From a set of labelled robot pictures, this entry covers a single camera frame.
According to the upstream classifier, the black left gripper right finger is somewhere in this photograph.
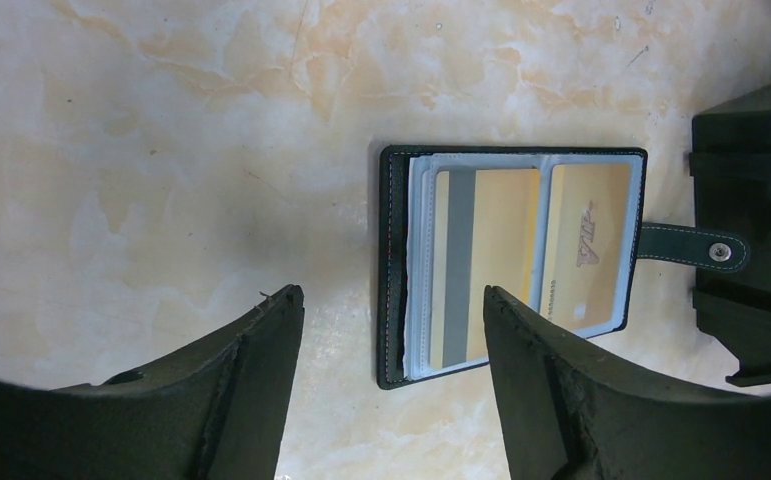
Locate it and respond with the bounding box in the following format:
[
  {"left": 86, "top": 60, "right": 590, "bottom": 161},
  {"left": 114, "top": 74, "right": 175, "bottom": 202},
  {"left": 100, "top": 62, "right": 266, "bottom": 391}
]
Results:
[{"left": 483, "top": 286, "right": 771, "bottom": 479}]

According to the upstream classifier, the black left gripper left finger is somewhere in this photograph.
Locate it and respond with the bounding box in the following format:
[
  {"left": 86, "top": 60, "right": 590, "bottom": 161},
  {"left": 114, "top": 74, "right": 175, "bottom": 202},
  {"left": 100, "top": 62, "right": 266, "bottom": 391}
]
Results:
[{"left": 0, "top": 285, "right": 304, "bottom": 479}]

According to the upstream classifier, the gold credit card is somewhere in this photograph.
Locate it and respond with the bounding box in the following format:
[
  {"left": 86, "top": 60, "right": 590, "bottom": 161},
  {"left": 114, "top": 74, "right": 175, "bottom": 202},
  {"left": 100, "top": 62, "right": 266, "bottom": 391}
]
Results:
[
  {"left": 429, "top": 169, "right": 540, "bottom": 370},
  {"left": 540, "top": 163, "right": 631, "bottom": 338}
]

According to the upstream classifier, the black plastic card box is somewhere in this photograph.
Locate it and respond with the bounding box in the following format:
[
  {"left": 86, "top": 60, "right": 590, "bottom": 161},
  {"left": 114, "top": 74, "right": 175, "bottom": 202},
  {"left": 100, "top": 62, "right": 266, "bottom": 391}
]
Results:
[{"left": 689, "top": 84, "right": 771, "bottom": 387}]

